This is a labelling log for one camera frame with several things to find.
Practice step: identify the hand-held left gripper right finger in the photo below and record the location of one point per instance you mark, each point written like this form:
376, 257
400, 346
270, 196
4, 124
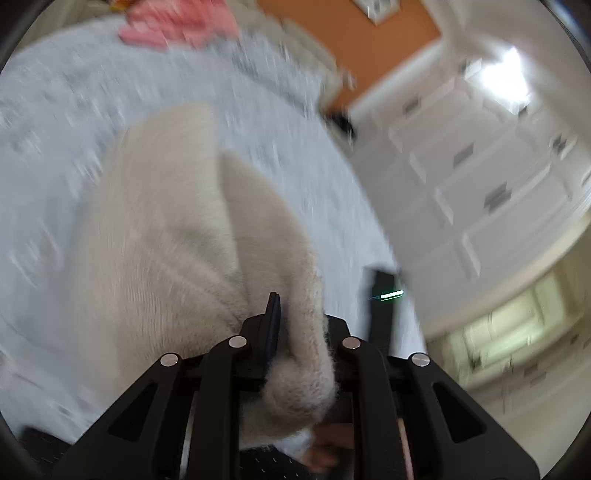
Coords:
339, 330

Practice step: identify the butterfly print bed duvet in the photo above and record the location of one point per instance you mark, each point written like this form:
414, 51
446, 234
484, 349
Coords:
55, 138

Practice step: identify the beige padded headboard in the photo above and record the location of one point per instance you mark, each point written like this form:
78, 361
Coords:
300, 50

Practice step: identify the white wardrobe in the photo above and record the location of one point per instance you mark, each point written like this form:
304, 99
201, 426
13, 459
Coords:
485, 184

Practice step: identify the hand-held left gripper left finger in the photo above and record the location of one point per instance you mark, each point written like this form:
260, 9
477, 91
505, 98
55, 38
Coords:
273, 323

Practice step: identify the framed wall picture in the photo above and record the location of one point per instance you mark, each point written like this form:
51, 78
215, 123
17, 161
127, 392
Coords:
378, 9

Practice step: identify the dark items on nightstand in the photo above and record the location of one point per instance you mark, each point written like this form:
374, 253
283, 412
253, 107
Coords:
341, 127

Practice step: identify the pink clothes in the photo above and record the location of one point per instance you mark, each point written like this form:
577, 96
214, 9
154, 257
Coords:
175, 23

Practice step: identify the cream sweater with black hearts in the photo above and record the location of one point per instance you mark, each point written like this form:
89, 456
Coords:
161, 254

